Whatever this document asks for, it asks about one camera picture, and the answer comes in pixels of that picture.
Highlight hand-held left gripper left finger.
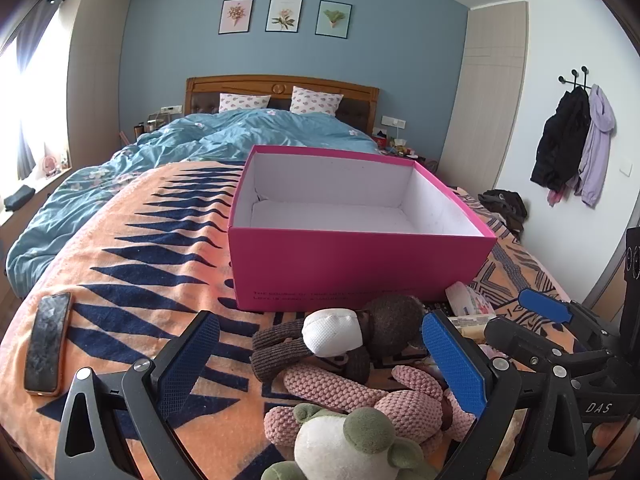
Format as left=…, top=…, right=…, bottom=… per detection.
left=54, top=310, right=221, bottom=480

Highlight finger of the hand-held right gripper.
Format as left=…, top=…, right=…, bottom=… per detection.
left=517, top=288, right=626, bottom=348
left=484, top=317, right=621, bottom=378

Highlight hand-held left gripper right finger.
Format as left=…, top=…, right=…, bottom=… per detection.
left=421, top=310, right=591, bottom=480

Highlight brown monkey plush toy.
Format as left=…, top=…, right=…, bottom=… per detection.
left=250, top=294, right=426, bottom=383

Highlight pink knitted plush toy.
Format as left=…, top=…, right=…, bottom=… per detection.
left=263, top=364, right=478, bottom=458

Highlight green frog plush toy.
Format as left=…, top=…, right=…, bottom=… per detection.
left=260, top=402, right=441, bottom=480

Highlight pink cardboard box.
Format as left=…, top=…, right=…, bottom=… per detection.
left=227, top=145, right=498, bottom=313

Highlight beige cream tube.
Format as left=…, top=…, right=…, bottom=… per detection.
left=450, top=314, right=493, bottom=345

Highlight white plastic packet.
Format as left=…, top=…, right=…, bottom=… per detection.
left=445, top=281, right=496, bottom=317

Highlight pile of dark clothes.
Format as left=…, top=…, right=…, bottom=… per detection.
left=477, top=188, right=528, bottom=238

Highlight orange patterned blanket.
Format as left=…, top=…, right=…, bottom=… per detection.
left=0, top=157, right=586, bottom=480

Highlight smartphone with dark screen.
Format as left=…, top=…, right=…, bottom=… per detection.
left=23, top=291, right=72, bottom=397

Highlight lilac hoodie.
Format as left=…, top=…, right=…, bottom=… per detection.
left=574, top=84, right=617, bottom=208

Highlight black jacket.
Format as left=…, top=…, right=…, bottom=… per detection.
left=530, top=87, right=592, bottom=193

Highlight cluttered wooden nightstand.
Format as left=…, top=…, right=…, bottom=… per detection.
left=372, top=127, right=438, bottom=166

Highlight beige wardrobe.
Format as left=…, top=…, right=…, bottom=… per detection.
left=440, top=1, right=529, bottom=191

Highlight black coat hook rack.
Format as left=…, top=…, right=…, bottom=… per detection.
left=557, top=66, right=593, bottom=92

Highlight blue floral duvet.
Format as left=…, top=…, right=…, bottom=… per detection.
left=5, top=108, right=381, bottom=296

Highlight dark pouch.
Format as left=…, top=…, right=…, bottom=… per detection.
left=4, top=185, right=36, bottom=210

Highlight white pillow with pink print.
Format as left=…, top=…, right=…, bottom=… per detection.
left=218, top=92, right=271, bottom=113
left=290, top=86, right=344, bottom=117

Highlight wooden bed headboard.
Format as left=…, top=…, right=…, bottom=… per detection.
left=185, top=75, right=381, bottom=136

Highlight framed picture teal background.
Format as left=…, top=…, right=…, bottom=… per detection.
left=316, top=0, right=353, bottom=40

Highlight framed picture white background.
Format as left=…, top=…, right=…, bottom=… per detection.
left=265, top=0, right=303, bottom=33

